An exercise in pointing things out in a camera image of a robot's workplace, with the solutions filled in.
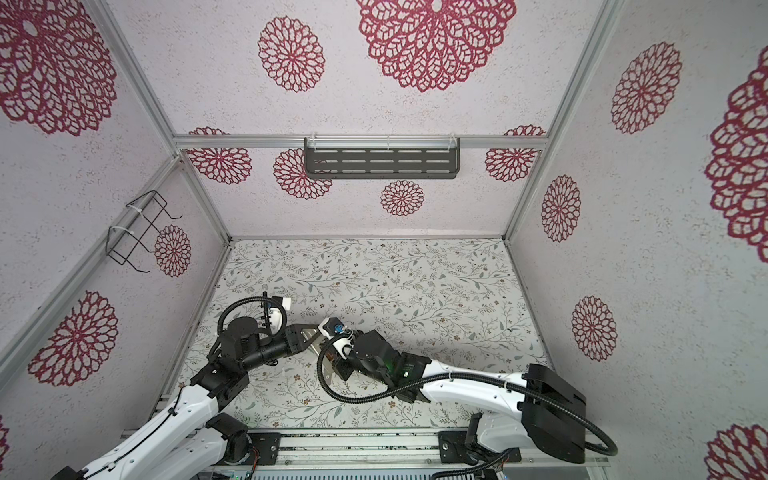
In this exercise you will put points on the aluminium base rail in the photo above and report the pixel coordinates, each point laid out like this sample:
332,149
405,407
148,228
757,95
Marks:
264,452

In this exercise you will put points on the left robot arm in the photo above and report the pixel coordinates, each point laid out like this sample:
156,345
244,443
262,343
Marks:
199,405

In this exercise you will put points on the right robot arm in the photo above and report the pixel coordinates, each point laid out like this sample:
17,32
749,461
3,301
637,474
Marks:
533,408

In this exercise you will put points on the black wire wall basket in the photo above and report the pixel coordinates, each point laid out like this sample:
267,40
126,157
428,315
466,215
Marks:
126,237

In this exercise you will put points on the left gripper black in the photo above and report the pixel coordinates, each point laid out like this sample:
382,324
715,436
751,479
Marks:
292,335

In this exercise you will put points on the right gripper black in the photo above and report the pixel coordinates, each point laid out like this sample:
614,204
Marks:
344,368

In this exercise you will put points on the dark grey wall shelf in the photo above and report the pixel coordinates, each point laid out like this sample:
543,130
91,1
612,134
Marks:
388,162

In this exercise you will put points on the white remote control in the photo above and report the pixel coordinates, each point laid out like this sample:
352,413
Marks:
313,339

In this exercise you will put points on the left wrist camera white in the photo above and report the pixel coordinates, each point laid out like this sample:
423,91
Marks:
277,319

